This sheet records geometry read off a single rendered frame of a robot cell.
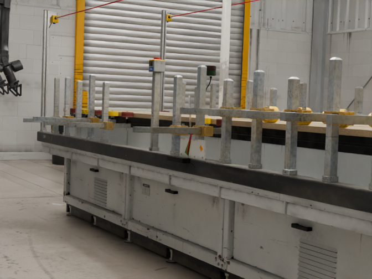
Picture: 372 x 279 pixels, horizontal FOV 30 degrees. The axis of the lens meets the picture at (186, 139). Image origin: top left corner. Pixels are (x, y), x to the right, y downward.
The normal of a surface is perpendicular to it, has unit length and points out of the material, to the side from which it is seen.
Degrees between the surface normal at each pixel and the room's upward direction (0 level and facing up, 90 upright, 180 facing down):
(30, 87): 90
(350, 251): 90
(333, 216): 90
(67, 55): 90
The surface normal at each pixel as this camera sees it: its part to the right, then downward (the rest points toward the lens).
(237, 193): -0.87, 0.00
